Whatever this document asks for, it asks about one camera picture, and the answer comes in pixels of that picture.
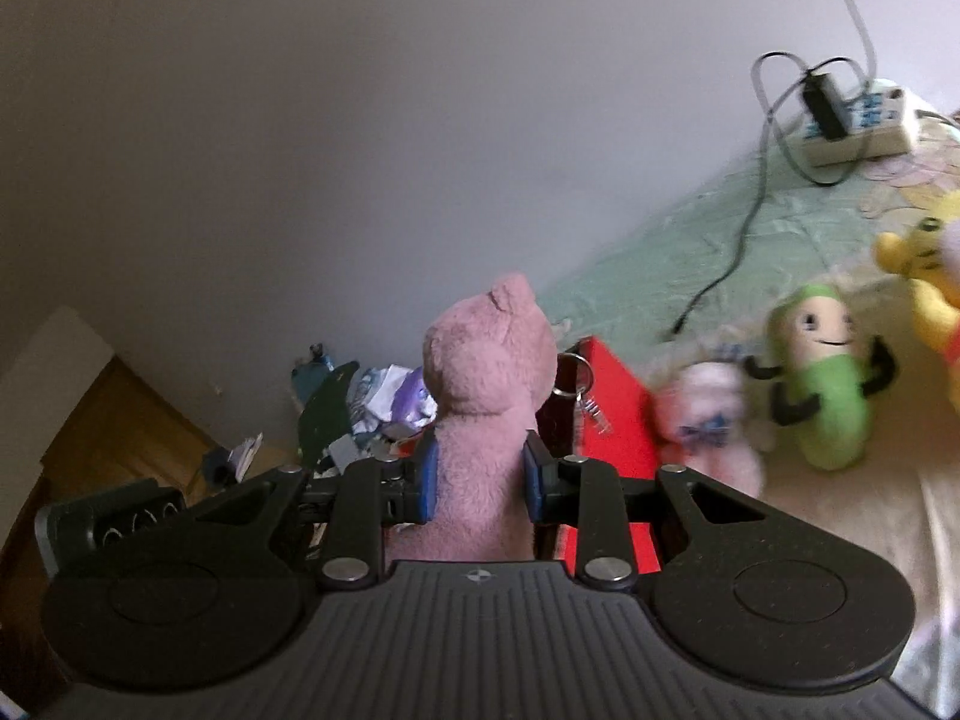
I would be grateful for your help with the white paper scrap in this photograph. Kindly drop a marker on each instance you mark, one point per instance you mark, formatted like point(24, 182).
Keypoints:
point(244, 456)

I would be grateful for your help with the yellow plush bear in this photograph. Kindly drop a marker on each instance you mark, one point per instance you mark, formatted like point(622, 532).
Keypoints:
point(934, 307)

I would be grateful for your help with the crumpled white purple packet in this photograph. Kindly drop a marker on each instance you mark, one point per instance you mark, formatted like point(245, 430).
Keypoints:
point(394, 405)

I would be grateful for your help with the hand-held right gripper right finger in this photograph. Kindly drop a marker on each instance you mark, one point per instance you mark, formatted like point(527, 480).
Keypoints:
point(537, 477)

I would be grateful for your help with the wooden bedside table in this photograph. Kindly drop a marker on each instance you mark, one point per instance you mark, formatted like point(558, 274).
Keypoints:
point(112, 420)

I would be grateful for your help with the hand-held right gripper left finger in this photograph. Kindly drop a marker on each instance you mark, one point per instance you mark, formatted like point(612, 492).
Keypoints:
point(424, 481)

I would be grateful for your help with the dark green bag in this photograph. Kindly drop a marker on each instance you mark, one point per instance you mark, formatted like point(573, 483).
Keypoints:
point(324, 412)

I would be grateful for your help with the black charger plug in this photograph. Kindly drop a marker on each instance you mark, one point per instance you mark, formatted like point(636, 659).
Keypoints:
point(823, 105)

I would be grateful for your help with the green plush toy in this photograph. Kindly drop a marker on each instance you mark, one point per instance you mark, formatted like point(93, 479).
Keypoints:
point(829, 397)

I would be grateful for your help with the metal keyring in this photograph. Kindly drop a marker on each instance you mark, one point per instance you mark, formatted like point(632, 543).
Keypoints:
point(594, 411)

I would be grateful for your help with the pink plush bear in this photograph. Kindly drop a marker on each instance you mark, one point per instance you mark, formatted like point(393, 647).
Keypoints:
point(480, 390)

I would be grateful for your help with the white power strip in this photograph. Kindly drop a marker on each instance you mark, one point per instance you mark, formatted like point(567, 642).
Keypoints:
point(874, 141)

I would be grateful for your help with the red cardboard box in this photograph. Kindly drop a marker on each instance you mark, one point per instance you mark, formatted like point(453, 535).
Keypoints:
point(624, 450)

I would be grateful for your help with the light green printed bedsheet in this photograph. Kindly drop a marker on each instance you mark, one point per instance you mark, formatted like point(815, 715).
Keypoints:
point(675, 262)

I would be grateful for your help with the small blue toy figure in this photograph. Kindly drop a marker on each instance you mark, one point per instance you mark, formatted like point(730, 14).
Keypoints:
point(311, 375)

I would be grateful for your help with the small pink white plush toy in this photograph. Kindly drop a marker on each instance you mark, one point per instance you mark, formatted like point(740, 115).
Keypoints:
point(709, 406)

